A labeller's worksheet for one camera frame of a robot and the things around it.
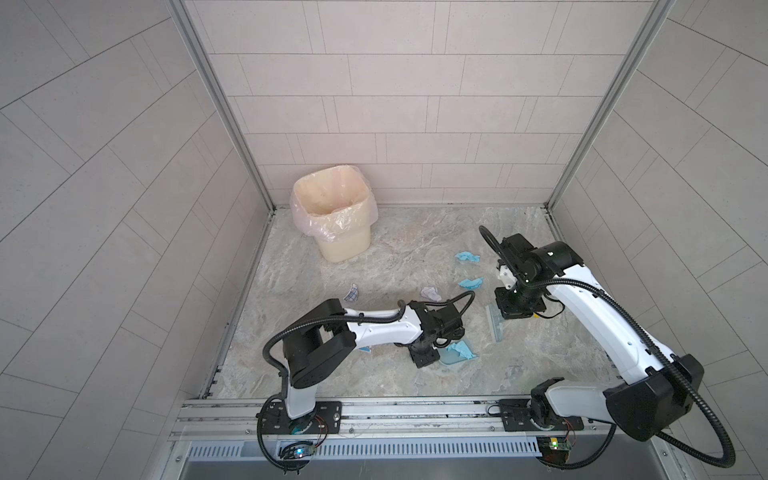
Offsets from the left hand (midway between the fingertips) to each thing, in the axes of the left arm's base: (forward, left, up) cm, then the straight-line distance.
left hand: (429, 352), depth 83 cm
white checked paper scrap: (+17, +23, +2) cm, 28 cm away
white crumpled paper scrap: (+17, -1, +3) cm, 17 cm away
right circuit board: (-22, -27, +1) cm, 35 cm away
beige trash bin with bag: (+43, +30, +14) cm, 54 cm away
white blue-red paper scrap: (0, +18, +3) cm, 18 cm away
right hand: (+4, -17, +16) cm, 24 cm away
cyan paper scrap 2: (+20, -14, +2) cm, 25 cm away
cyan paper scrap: (+32, -14, +2) cm, 35 cm away
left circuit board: (-22, +31, +5) cm, 38 cm away
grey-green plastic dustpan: (-1, -7, +4) cm, 8 cm away
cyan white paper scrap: (0, -8, +5) cm, 10 cm away
